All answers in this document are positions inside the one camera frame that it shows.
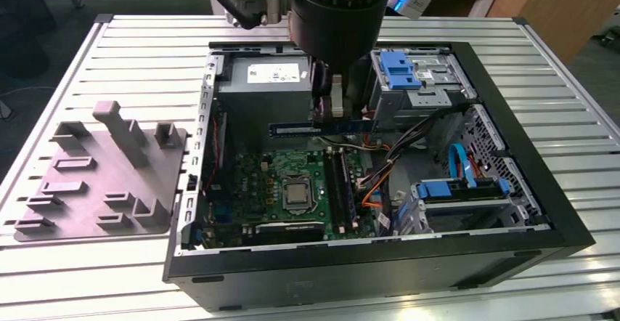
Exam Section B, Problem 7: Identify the gray power supply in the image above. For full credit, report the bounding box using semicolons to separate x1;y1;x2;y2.
214;57;313;151

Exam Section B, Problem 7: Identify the black CPU socket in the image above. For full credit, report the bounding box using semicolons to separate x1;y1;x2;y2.
278;174;319;216

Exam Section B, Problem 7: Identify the metal disk bay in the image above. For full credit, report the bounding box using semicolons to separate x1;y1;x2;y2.
409;177;526;234

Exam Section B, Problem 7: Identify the gray parts rack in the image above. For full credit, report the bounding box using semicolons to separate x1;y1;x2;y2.
11;99;190;243

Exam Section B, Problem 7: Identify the white and black wire bundle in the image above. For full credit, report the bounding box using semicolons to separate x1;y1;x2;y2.
310;135;391;152

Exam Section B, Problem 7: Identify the black graphics card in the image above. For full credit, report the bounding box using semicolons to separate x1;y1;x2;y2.
254;221;326;243

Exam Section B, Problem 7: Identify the blue flat data cable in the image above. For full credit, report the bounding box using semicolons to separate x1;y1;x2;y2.
447;142;479;190

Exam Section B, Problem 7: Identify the green motherboard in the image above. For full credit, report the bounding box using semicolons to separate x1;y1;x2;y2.
193;148;386;250

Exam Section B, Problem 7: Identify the silver CPU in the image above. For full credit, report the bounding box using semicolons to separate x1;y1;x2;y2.
282;183;313;206

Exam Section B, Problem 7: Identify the red data cable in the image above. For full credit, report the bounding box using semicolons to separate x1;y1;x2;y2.
465;153;483;179

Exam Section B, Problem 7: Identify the orange wire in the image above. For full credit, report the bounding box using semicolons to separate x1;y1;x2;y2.
359;184;389;210

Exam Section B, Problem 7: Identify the red black labelled wire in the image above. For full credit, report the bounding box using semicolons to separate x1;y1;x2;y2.
359;107;391;152

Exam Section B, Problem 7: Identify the dark RAM stick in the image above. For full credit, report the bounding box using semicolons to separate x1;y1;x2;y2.
338;148;362;229
267;118;379;139

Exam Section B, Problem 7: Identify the black camera cable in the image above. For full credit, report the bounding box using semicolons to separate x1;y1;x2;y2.
191;0;259;31

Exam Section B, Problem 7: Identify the black RAM slot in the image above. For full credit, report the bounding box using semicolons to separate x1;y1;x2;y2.
322;147;342;233
327;147;349;233

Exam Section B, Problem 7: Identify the wooden cabinet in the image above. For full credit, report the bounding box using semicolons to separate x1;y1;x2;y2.
501;0;620;66

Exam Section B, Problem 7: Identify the blue plastic drive carrier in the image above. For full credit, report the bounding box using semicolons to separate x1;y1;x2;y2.
379;50;423;90

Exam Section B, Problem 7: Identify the blue wire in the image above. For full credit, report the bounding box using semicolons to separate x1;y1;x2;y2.
391;196;413;235

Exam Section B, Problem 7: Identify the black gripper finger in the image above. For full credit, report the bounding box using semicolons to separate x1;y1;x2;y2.
309;58;362;126

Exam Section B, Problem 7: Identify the black chair base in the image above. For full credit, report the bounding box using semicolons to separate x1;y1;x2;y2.
590;26;620;50

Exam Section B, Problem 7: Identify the metal drive cage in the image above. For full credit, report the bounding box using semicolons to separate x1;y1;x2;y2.
369;49;479;129

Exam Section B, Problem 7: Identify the black PC case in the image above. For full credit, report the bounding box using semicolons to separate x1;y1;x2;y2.
161;40;595;313

